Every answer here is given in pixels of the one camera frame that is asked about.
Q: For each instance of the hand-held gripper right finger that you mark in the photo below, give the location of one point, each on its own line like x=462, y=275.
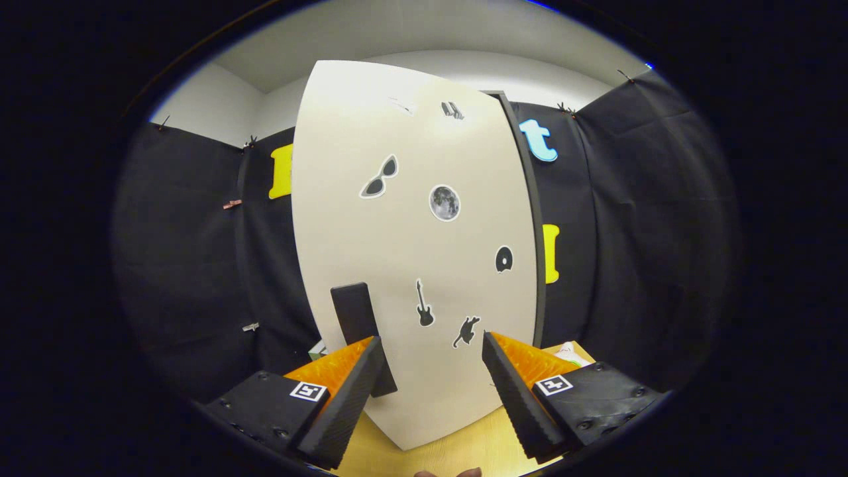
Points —
x=517, y=404

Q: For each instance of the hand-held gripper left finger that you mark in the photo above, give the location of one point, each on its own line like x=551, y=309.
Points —
x=344, y=404

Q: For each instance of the beige cabinet door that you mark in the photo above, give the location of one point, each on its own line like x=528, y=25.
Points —
x=411, y=252

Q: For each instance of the grey cabinet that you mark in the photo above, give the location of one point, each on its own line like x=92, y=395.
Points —
x=540, y=278

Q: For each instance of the black backdrop cloth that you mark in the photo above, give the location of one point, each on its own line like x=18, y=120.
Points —
x=662, y=232

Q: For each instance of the copper clip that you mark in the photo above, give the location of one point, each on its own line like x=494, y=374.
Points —
x=232, y=204

